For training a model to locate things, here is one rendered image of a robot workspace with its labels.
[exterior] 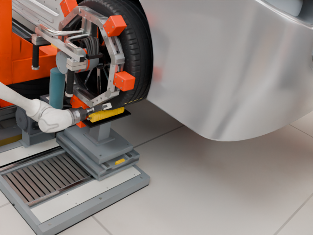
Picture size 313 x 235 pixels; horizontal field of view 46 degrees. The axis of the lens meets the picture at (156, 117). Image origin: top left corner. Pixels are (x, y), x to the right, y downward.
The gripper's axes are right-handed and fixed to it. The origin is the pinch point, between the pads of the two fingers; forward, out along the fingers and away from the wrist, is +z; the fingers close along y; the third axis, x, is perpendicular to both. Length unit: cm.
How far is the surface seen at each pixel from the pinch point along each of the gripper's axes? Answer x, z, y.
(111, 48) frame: 25.6, -2.6, 26.2
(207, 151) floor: -57, 105, -33
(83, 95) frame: 11.7, -2.3, -14.2
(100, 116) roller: -3.7, 3.2, -13.1
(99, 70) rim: 22.6, 7.8, -3.7
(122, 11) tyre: 44, 12, 29
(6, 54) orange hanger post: 52, -28, -38
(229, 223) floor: -98, 54, 8
